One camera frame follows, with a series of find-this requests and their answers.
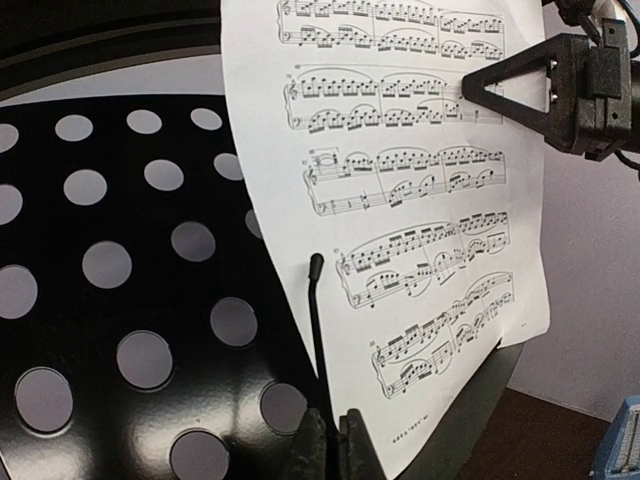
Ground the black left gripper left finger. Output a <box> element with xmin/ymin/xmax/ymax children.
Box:
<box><xmin>287</xmin><ymin>408</ymin><xmax>327</xmax><ymax>480</ymax></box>

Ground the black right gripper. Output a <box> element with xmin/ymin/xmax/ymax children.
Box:
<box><xmin>462</xmin><ymin>18</ymin><xmax>639</xmax><ymax>160</ymax></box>

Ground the black folding music stand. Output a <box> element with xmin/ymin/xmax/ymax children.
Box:
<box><xmin>0</xmin><ymin>14</ymin><xmax>524</xmax><ymax>480</ymax></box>

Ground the sheet music page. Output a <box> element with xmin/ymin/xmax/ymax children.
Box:
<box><xmin>221</xmin><ymin>1</ymin><xmax>550</xmax><ymax>478</ymax></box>

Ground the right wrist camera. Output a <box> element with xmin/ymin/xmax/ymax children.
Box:
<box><xmin>552</xmin><ymin>0</ymin><xmax>640</xmax><ymax>31</ymax></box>

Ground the blue metronome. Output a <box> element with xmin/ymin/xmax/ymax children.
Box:
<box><xmin>590</xmin><ymin>395</ymin><xmax>639</xmax><ymax>480</ymax></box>

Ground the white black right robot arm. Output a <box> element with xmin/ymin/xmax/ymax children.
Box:
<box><xmin>462</xmin><ymin>0</ymin><xmax>639</xmax><ymax>170</ymax></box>

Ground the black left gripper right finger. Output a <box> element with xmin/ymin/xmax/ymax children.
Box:
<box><xmin>338</xmin><ymin>409</ymin><xmax>386</xmax><ymax>480</ymax></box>

